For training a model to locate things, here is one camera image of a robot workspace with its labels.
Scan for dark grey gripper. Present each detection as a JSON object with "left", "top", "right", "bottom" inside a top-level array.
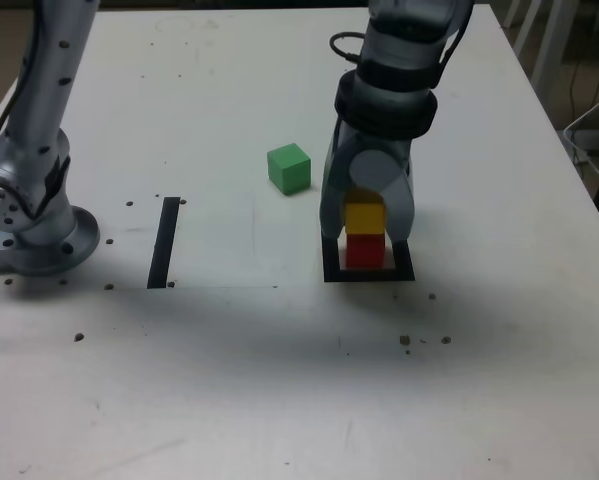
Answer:
[{"left": 318, "top": 121, "right": 417, "bottom": 247}]

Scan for yellow cube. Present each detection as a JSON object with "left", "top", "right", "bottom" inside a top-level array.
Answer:
[{"left": 342, "top": 188, "right": 386, "bottom": 236}]

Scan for red cube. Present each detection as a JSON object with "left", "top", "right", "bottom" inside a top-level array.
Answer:
[{"left": 345, "top": 232, "right": 386, "bottom": 270}]

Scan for green cube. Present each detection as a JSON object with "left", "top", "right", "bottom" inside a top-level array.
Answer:
[{"left": 266, "top": 142, "right": 313, "bottom": 197}]

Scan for black tape square outline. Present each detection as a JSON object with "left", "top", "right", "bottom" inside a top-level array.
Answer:
[{"left": 321, "top": 237, "right": 416, "bottom": 284}]

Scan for black tape strip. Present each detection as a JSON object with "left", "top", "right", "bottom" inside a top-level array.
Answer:
[{"left": 146, "top": 196, "right": 181, "bottom": 290}]

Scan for white furniture legs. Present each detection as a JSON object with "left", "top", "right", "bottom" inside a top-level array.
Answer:
[{"left": 501, "top": 0, "right": 580, "bottom": 86}]

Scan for white cable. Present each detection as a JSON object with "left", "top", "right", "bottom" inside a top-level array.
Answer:
[{"left": 562, "top": 82, "right": 599, "bottom": 187}]

